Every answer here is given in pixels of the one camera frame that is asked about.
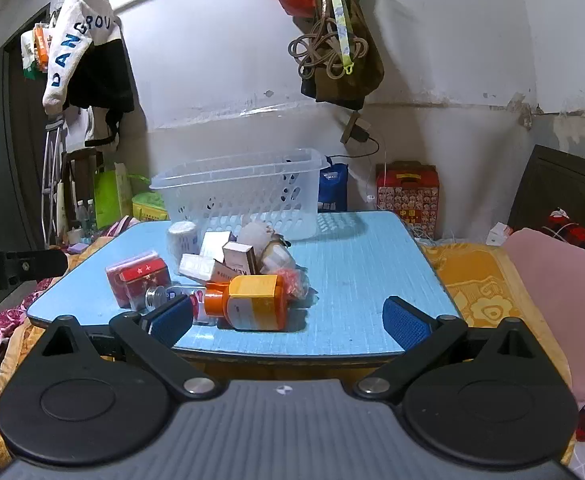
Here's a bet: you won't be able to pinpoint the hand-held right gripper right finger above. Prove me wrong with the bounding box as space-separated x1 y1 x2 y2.
352 296 544 403

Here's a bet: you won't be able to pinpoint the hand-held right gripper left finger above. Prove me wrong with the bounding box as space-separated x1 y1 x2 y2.
37 294 222 402

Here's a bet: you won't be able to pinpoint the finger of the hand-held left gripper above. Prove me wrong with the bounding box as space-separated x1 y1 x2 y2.
5 248 69 286

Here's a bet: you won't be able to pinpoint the small glass vial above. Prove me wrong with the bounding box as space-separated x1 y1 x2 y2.
145 284 208 311

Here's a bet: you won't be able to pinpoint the red box with star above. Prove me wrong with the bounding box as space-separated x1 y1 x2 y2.
120 258 171 311

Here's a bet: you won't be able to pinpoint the white box red print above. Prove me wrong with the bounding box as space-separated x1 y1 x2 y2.
209 259 248 284

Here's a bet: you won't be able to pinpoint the white cylindrical jar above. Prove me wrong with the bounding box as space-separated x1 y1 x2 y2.
167 220 201 270

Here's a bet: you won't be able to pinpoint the orange cap yellow label bottle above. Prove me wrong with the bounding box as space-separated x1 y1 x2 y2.
203 274 291 332

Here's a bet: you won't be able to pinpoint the plain white box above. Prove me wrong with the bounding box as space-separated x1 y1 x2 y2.
199 231 231 264

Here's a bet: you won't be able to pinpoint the brown and white box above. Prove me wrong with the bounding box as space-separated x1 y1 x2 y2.
222 241 258 276

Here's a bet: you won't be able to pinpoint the red mesh packet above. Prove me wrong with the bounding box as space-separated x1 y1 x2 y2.
274 267 311 301

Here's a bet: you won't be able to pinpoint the clear white plastic basket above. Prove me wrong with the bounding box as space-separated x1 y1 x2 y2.
149 147 331 242

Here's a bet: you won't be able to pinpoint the yellow patterned blanket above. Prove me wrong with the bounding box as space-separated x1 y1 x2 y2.
0 242 578 467

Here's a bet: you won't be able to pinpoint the green paper bag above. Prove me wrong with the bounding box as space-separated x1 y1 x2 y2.
94 167 121 231

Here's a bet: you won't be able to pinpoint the metal crutch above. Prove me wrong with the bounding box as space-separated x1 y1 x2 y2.
42 114 66 249

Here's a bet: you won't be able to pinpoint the dark wooden chair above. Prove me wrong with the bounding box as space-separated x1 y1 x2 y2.
62 148 98 221

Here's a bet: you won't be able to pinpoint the yellow-green box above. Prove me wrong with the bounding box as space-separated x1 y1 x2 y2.
132 191 171 222

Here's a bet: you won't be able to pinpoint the beige paper bag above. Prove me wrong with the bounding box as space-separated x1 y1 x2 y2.
114 161 134 221

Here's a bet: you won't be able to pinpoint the red gift box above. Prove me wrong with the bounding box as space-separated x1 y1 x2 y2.
375 161 441 239

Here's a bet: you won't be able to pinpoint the small white carton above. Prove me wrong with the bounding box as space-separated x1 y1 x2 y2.
485 222 514 247

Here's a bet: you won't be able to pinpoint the white hanging garment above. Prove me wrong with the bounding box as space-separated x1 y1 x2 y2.
64 107 121 154

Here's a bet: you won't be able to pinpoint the blue fabric bag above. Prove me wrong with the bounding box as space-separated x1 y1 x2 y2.
317 162 349 213

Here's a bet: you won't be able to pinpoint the pink pillow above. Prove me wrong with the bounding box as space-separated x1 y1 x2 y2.
501 227 585 411

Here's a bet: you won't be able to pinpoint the black hanging garment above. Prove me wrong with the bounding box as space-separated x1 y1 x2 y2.
64 37 138 114

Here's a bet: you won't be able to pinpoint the black power adapter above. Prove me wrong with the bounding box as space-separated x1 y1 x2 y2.
339 110 381 161

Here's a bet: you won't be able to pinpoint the dark wooden headboard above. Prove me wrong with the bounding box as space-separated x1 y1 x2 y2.
507 143 585 251

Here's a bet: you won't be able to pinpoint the orange and white hanging bag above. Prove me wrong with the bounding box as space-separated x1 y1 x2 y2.
20 22 56 81

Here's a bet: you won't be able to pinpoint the white hoodie blue letters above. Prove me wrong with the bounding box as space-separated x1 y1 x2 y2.
42 0 124 115

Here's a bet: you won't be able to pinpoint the olive canvas bag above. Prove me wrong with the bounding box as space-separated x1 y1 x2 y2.
299 0 386 111

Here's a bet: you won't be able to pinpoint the brown coiled rope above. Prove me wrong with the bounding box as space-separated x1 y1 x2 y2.
287 19 373 81

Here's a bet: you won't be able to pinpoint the yellow-green patterned strap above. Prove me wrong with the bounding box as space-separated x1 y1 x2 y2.
321 0 356 77

